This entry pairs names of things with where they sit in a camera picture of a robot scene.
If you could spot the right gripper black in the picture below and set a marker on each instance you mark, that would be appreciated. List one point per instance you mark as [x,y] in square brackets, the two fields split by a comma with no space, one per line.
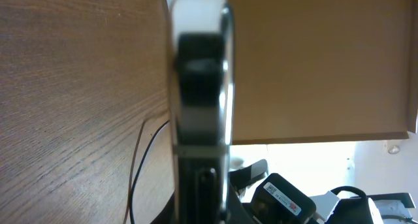
[275,200]

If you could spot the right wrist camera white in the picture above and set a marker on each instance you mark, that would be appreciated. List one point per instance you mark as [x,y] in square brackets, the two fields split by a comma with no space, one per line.
[350,205]

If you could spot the black smartphone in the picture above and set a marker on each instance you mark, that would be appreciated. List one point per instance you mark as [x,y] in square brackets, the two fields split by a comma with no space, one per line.
[200,75]

